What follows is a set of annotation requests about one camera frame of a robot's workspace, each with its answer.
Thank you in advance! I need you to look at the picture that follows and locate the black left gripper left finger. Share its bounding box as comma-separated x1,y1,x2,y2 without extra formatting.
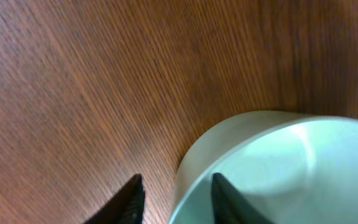
85,174,145,224

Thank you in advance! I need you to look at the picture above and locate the mint green small bowl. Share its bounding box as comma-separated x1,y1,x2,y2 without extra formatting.
169,111,358,223

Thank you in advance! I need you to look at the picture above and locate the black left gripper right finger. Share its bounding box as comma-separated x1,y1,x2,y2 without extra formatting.
211,173,273,224

